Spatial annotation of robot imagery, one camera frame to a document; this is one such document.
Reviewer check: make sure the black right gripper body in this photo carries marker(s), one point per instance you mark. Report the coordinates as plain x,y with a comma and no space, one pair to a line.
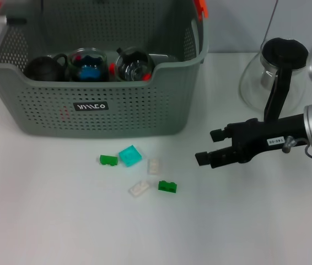
258,138

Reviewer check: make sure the white toy plate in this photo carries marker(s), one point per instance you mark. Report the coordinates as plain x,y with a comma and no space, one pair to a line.
139,189
155,166

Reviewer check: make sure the clear cyan toy tile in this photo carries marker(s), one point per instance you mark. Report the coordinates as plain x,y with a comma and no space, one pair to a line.
130,156

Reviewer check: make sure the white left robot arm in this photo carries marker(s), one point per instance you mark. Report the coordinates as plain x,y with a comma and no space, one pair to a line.
21,7

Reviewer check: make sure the glass teacup black holder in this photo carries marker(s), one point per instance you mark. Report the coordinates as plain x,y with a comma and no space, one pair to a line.
134,67
88,63

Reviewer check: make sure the green toy brick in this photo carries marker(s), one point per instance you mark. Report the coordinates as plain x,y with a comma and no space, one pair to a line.
108,159
167,187

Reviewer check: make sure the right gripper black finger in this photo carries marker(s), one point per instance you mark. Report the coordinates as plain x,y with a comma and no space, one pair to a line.
220,135
219,158

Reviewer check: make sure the blue toy tile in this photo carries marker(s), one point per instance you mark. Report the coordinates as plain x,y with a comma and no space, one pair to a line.
90,74

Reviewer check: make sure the dark clay teapot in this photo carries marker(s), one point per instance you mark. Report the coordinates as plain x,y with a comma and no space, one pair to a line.
44,69

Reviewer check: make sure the small red toy brick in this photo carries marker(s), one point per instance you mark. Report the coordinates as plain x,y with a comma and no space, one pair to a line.
146,77

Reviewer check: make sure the small orange-red brick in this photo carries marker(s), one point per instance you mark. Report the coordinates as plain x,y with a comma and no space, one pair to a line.
112,67

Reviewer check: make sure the grey perforated storage bin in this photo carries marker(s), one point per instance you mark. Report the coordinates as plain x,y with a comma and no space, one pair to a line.
62,91

